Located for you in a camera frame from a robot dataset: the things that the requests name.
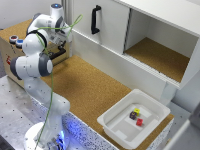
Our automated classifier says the pink block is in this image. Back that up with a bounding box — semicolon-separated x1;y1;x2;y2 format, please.
135;118;145;127

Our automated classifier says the wooden drawer box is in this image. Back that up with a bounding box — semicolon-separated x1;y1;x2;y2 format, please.
0;18;70;88

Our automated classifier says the purple block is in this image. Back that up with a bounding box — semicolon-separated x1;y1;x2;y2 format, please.
129;111;138;120

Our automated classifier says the white cabinet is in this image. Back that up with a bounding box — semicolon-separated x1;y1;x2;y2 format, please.
67;0;200;108

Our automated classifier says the green cable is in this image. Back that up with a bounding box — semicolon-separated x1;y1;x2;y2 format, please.
33;13;84;150

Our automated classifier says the black door handle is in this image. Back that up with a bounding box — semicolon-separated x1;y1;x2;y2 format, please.
90;4;102;36

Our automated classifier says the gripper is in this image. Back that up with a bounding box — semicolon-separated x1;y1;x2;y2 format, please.
48;30;74;46

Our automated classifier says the white plastic box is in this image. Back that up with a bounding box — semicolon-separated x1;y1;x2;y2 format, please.
96;88;172;150

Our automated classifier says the wooden drawer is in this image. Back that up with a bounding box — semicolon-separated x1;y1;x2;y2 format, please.
43;40;70;67

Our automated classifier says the white sliding door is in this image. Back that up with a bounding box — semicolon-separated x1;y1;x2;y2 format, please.
72;0;131;54

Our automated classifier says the blue button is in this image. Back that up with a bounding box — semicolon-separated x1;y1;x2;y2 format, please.
15;38;25;48

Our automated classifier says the red button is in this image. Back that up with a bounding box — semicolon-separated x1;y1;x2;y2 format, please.
8;34;19;44

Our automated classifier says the black drawer handle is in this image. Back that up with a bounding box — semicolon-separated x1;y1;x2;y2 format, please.
49;45;67;61

